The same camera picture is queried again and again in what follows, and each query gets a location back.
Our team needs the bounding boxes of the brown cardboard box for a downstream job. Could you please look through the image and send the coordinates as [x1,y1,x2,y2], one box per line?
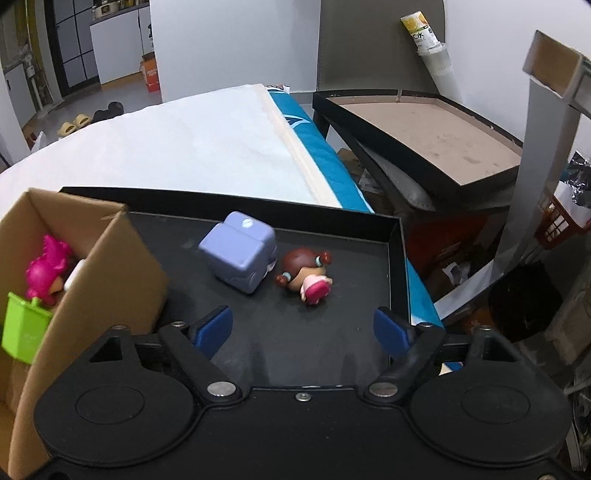
[0,188,168,478]

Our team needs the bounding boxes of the silver foil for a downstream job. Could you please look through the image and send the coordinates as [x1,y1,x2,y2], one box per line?
[570,152,591,208]

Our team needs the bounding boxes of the black framed board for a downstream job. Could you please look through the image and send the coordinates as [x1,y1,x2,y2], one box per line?
[313,90,525,210]

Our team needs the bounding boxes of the red basket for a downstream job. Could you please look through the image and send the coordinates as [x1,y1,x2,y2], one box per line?
[536,194,585,250]

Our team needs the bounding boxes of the purple toy cube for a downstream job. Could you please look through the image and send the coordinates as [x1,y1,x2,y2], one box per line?
[199,211,277,295]

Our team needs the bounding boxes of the brown haired doll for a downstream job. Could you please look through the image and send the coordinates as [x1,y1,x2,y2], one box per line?
[276,248,333,305]

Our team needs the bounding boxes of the yellow drink carton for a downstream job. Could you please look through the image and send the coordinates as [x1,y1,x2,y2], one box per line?
[401,11,439,51]

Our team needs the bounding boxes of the pink haired doll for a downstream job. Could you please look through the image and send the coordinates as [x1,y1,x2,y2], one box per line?
[25,235,77,305]

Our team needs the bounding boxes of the black tray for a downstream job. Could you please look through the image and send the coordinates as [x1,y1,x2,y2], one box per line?
[60,187,411,388]

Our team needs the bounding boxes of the black bag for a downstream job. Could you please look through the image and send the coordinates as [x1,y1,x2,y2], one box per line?
[489,263,561,342]

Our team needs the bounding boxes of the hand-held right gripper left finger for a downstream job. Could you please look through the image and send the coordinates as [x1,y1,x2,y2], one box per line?
[88,305,243,402]

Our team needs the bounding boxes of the white cabinet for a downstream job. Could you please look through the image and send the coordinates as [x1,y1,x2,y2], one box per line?
[90,4,153,84]

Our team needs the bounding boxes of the grey square post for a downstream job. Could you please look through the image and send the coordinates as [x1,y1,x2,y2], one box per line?
[494,30,591,278]

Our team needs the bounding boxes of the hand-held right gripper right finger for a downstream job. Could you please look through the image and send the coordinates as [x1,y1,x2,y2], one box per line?
[365,307,525,402]

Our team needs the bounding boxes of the orange box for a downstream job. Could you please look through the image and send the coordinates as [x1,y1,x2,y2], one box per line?
[141,53,161,93]

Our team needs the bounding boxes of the green plastic container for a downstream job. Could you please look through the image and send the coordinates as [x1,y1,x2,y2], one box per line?
[1,292,52,364]

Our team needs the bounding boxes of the grey cushion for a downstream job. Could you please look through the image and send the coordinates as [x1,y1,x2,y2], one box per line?
[374,152,435,210]

